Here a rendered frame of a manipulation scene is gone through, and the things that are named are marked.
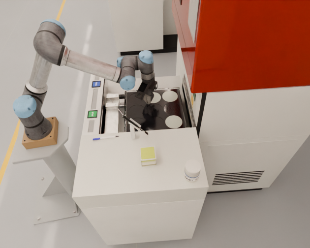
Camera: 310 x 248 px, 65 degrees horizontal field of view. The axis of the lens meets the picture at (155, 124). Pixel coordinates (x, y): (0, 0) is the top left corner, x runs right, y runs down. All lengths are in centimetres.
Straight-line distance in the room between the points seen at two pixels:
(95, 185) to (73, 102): 191
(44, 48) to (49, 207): 149
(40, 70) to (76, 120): 145
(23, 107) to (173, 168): 84
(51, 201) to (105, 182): 120
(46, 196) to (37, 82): 120
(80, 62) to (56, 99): 195
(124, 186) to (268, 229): 139
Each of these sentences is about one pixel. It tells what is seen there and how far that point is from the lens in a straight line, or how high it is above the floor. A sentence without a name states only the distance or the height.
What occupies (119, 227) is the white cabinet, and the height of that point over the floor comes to 48.
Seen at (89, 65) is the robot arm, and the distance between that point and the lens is 119.
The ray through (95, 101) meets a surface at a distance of 155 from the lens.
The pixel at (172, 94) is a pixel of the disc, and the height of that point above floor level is 90.
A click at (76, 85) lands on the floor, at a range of 322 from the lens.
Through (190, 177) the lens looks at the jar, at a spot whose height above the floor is 101.
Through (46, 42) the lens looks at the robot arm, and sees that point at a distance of 120.
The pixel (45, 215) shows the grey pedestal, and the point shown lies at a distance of 233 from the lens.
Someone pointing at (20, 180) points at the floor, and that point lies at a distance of 260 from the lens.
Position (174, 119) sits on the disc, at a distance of 147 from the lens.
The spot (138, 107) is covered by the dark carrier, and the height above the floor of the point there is 90.
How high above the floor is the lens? 202
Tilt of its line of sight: 51 degrees down
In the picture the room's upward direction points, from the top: 3 degrees counter-clockwise
